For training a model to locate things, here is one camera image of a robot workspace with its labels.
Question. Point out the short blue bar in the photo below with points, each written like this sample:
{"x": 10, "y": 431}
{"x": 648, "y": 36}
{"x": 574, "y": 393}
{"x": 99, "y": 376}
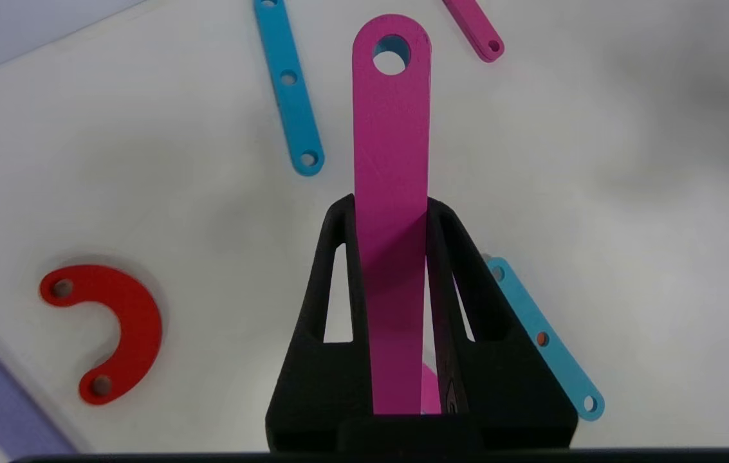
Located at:
{"x": 296, "y": 119}

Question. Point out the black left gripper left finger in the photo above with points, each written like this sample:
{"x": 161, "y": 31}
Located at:
{"x": 313, "y": 386}

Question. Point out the blue bar with orange hole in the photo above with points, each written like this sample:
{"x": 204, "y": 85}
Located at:
{"x": 563, "y": 370}

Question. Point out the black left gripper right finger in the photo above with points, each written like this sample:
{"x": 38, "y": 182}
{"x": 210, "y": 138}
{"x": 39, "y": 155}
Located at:
{"x": 512, "y": 392}

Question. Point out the red C-shaped piece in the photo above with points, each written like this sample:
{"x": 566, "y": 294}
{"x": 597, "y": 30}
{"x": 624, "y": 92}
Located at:
{"x": 139, "y": 321}

